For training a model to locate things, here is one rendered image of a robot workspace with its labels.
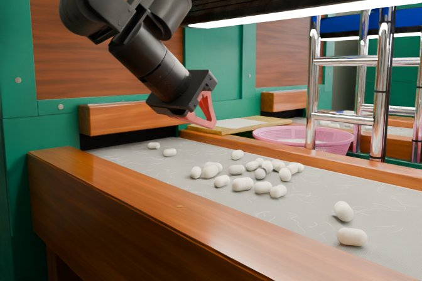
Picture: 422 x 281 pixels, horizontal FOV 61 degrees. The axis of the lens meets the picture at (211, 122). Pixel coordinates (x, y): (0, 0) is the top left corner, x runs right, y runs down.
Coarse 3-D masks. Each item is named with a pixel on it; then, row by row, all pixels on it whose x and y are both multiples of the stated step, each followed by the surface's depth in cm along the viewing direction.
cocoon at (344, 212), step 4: (336, 204) 50; (340, 204) 49; (344, 204) 49; (348, 204) 49; (336, 208) 49; (340, 208) 48; (344, 208) 48; (348, 208) 48; (336, 212) 49; (340, 212) 48; (344, 212) 48; (348, 212) 48; (352, 212) 48; (340, 216) 48; (344, 216) 48; (348, 216) 47; (352, 216) 48; (344, 220) 48; (348, 220) 48
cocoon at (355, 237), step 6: (342, 228) 42; (348, 228) 42; (342, 234) 42; (348, 234) 41; (354, 234) 41; (360, 234) 41; (342, 240) 42; (348, 240) 41; (354, 240) 41; (360, 240) 41; (366, 240) 41
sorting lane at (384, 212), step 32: (128, 160) 81; (160, 160) 81; (192, 160) 81; (224, 160) 81; (192, 192) 60; (224, 192) 60; (288, 192) 60; (320, 192) 60; (352, 192) 60; (384, 192) 60; (416, 192) 60; (288, 224) 48; (320, 224) 48; (352, 224) 48; (384, 224) 48; (416, 224) 48; (384, 256) 40; (416, 256) 40
